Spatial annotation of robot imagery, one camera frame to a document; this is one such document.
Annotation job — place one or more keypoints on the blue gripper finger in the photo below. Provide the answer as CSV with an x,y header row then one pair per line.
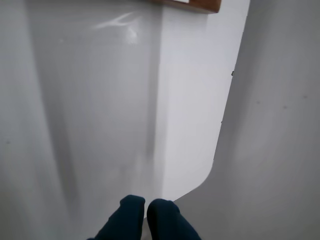
x,y
125,220
167,222

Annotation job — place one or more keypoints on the wooden chessboard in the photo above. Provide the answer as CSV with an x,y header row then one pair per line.
x,y
205,6

